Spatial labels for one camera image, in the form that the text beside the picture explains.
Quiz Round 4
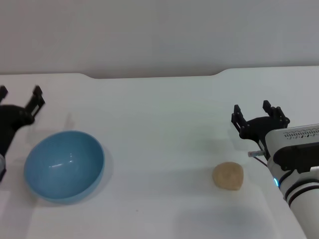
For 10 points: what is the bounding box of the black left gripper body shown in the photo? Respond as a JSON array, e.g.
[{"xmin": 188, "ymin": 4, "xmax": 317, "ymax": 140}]
[{"xmin": 0, "ymin": 104, "xmax": 35, "ymax": 156}]

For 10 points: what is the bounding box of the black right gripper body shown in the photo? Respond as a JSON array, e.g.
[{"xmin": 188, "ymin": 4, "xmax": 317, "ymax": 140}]
[{"xmin": 240, "ymin": 115, "xmax": 285, "ymax": 151}]

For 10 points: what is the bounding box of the tan egg yolk pastry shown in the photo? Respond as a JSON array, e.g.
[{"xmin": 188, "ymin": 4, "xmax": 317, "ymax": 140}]
[{"xmin": 212, "ymin": 161, "xmax": 245, "ymax": 191}]

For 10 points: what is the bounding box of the blue bowl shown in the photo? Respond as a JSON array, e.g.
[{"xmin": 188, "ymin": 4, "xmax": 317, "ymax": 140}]
[{"xmin": 23, "ymin": 130, "xmax": 105, "ymax": 205}]

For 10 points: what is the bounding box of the right gripper cable with plugs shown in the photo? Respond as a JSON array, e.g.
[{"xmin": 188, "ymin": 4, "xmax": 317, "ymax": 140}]
[{"xmin": 248, "ymin": 150, "xmax": 271, "ymax": 168}]

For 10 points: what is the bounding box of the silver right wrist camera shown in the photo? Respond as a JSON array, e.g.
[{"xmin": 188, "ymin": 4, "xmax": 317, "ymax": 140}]
[{"xmin": 265, "ymin": 123, "xmax": 319, "ymax": 175}]

